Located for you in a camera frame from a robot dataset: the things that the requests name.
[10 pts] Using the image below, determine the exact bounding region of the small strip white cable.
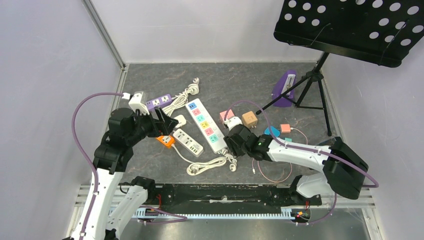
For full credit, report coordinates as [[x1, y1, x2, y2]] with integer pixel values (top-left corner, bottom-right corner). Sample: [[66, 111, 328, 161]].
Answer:
[[171, 143, 228, 176]]

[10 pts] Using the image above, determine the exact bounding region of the purple power strip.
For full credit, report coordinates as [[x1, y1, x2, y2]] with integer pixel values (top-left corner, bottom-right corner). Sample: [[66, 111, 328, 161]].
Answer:
[[146, 93, 173, 111]]

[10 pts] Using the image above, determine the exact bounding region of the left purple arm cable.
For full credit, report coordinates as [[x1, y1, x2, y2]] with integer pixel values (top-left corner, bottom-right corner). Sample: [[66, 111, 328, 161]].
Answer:
[[71, 92, 132, 240]]

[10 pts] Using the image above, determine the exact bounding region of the orange power strip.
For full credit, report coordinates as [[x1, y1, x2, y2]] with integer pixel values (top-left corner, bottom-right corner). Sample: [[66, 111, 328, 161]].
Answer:
[[155, 135, 175, 149]]

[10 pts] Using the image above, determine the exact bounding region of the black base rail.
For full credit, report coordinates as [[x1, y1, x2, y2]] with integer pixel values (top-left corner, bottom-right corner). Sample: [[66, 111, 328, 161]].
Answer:
[[145, 179, 322, 215]]

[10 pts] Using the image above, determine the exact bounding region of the purple metronome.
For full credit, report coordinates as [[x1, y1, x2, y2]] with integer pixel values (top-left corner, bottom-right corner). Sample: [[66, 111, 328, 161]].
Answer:
[[271, 69, 297, 108]]

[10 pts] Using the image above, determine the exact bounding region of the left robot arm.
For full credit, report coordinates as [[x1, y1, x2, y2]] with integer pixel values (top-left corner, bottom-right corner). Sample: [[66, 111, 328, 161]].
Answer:
[[68, 107, 178, 240]]

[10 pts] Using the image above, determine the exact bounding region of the purple strip white cable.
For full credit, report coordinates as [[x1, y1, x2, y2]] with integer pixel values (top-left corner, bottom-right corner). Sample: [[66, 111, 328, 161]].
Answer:
[[161, 77, 201, 117]]

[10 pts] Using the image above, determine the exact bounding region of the tan cube socket adapter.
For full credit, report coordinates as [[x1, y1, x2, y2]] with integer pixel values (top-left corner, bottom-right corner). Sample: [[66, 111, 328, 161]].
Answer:
[[241, 111, 258, 129]]

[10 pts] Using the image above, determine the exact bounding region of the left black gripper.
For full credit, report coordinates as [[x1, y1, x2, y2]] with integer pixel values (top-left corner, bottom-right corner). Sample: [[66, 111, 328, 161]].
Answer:
[[126, 105, 179, 145]]

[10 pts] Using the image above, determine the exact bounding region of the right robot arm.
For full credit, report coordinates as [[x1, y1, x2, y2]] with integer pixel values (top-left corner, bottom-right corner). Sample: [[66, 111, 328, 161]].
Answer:
[[224, 125, 369, 204]]

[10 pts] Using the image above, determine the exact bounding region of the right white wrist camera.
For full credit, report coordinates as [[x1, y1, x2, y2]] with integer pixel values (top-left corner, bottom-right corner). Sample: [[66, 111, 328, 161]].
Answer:
[[223, 116, 243, 131]]

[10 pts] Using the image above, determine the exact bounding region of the black music stand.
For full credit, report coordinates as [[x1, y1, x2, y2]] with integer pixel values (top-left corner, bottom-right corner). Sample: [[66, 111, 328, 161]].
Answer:
[[255, 0, 424, 137]]

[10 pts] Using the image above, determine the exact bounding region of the small white power strip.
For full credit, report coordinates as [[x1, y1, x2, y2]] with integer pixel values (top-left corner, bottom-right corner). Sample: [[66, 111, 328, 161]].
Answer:
[[172, 128, 204, 158]]

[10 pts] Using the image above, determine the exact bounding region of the long white colourful power strip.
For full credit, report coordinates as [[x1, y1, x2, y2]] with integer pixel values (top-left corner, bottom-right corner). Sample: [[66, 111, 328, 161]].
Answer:
[[185, 98, 227, 154]]

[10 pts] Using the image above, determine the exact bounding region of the long strip white cable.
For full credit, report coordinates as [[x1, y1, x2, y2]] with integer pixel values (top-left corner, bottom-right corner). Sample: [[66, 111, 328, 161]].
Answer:
[[219, 148, 239, 172]]

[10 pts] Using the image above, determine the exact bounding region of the small pink charger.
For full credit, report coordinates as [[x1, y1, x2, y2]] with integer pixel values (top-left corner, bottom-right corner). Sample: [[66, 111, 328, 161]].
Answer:
[[280, 123, 292, 134]]

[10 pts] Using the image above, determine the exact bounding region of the pink cube socket adapter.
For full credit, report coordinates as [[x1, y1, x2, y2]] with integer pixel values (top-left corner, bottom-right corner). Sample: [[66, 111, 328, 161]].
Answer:
[[219, 109, 235, 123]]

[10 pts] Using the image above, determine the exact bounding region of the blue plug adapter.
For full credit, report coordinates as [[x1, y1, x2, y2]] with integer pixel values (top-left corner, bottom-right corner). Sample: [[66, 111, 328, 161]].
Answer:
[[263, 126, 281, 138]]

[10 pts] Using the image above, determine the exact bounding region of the pink charging cable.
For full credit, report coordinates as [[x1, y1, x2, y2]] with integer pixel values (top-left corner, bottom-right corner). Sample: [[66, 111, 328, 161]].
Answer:
[[251, 127, 309, 184]]

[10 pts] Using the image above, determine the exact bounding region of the white flat charger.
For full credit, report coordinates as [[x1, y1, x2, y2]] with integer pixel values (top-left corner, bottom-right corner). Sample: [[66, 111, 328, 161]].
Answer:
[[174, 114, 187, 129]]

